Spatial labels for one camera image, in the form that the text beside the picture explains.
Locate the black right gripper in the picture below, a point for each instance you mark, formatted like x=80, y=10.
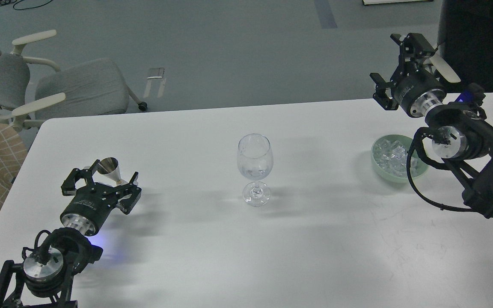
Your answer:
x=413, y=88

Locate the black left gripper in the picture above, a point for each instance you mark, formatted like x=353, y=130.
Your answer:
x=92, y=203

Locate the steel double jigger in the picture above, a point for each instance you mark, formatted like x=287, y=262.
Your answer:
x=109, y=168

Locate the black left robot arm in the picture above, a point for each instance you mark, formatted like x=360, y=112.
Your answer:
x=48, y=268

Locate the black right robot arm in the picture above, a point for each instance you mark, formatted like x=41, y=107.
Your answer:
x=457, y=136

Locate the pile of ice cubes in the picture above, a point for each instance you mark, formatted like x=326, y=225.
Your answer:
x=391, y=157

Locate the clear wine glass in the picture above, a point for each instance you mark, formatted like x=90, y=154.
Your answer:
x=255, y=162

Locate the grey chair at right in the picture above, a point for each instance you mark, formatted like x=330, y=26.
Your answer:
x=445, y=70

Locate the green bowl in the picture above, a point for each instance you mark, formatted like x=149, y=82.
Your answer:
x=407, y=143

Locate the person in black shirt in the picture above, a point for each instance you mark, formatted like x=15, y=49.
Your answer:
x=466, y=32

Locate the grey office chair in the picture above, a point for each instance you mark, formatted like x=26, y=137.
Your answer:
x=34, y=90

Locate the silver floor plate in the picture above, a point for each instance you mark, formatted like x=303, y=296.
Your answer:
x=155, y=73

